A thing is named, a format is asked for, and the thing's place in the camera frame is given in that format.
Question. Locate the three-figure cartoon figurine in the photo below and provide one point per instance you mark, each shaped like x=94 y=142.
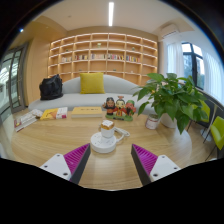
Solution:
x=120 y=108

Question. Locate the small white can red label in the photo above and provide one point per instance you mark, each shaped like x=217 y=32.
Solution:
x=152 y=122

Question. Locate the yellow cushion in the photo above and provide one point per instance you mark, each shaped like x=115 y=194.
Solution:
x=92 y=83

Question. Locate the grey sofa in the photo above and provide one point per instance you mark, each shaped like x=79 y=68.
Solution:
x=66 y=99

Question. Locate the black bag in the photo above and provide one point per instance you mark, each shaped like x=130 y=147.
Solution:
x=51 y=88

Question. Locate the flat yellow book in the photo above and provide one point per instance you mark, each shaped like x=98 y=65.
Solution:
x=86 y=112

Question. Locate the yellow-green chair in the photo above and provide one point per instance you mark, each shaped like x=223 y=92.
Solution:
x=218 y=131
x=206 y=111

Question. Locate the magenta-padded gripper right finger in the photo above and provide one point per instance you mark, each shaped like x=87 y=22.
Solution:
x=163 y=166

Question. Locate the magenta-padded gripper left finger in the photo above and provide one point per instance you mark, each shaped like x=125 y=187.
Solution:
x=56 y=165

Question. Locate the green potted plant white pot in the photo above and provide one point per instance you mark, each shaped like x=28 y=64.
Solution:
x=173 y=96

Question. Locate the white sheer curtain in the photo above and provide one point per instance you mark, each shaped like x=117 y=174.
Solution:
x=175 y=58
x=215 y=76

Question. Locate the round white power strip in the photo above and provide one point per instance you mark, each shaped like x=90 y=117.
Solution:
x=101 y=145

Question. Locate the black-framed window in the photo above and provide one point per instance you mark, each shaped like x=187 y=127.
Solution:
x=195 y=66

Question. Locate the white air conditioner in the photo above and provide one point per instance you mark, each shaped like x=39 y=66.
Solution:
x=170 y=30

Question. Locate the white charger with gold rim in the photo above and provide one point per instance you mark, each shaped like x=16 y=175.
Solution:
x=107 y=128

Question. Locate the glass door with dark frame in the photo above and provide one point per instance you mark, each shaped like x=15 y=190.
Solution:
x=13 y=80

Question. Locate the wooden shelf unit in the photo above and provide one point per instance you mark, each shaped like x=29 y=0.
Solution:
x=100 y=55

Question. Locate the long ceiling light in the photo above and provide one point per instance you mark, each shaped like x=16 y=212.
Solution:
x=111 y=13

